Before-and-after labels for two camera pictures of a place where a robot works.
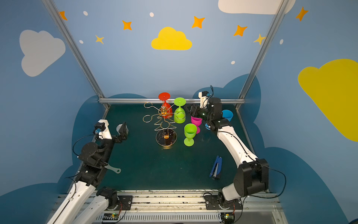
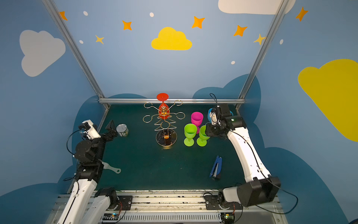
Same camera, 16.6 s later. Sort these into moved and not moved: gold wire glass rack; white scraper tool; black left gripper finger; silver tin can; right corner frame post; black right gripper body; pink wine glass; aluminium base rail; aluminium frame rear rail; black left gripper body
Moved: black left gripper body; black right gripper body; black left gripper finger
Not moved: right corner frame post; pink wine glass; aluminium base rail; aluminium frame rear rail; white scraper tool; gold wire glass rack; silver tin can
